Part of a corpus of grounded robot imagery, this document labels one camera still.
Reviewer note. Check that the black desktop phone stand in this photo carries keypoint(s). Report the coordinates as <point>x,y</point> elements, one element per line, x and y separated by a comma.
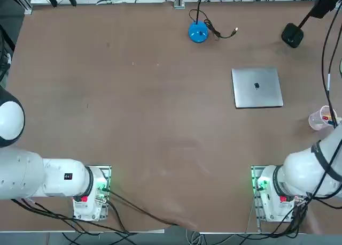
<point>292,35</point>

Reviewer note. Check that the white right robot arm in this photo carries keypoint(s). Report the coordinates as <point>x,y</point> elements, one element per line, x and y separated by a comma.
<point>302,170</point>

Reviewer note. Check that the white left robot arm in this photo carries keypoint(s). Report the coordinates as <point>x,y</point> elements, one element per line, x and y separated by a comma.
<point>32,175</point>

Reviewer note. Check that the grey closed laptop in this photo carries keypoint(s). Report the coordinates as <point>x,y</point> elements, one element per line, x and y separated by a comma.
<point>256,87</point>

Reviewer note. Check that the pink mesh pen cup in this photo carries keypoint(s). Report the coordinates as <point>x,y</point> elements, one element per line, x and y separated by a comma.
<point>315,122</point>

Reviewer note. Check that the blue desk lamp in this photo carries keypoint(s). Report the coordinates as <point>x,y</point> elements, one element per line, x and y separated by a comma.
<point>198,33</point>

